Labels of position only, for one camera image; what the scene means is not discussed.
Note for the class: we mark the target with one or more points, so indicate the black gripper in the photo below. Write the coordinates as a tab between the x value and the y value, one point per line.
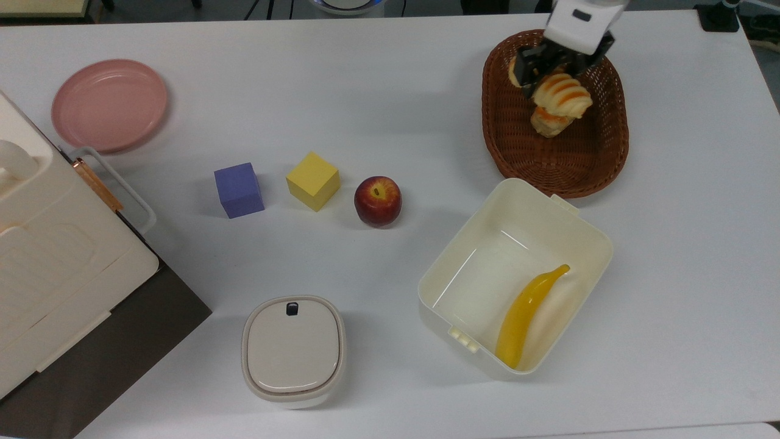
600	53

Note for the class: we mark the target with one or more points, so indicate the long striped bread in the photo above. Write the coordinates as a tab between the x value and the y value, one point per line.
563	94

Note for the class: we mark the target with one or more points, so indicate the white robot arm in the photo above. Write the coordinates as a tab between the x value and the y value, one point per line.
585	30

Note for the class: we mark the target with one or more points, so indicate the short striped bread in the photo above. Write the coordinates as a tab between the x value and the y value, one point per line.
551	125

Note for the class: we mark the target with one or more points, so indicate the brown wicker basket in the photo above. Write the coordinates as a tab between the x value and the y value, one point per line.
548	164

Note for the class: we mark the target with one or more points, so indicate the white plastic bin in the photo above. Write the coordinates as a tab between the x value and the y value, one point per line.
487	268

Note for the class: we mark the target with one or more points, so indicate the red apple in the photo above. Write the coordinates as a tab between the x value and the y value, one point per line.
378	204

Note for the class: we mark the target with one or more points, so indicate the yellow banana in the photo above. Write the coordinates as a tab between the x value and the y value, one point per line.
524	311

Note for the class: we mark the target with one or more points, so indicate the yellow cube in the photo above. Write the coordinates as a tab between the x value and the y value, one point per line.
312	180

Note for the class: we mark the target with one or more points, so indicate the black tripod legs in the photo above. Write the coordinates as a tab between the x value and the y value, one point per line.
268	7

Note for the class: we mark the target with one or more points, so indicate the purple cube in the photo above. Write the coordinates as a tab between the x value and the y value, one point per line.
239	190

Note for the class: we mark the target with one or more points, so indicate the small cream trash can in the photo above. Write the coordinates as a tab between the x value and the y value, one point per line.
292	353

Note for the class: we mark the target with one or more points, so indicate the pink plate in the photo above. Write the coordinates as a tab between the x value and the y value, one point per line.
109	105

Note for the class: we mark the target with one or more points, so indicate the dark brown cabinet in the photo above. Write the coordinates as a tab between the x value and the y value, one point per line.
122	353

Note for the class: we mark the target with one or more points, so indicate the beige side table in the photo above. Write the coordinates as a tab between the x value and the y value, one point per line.
39	6

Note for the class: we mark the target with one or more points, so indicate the large cream storage box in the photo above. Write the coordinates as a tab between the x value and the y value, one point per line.
55	256

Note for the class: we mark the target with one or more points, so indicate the black clamp mount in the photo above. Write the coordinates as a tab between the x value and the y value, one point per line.
719	17

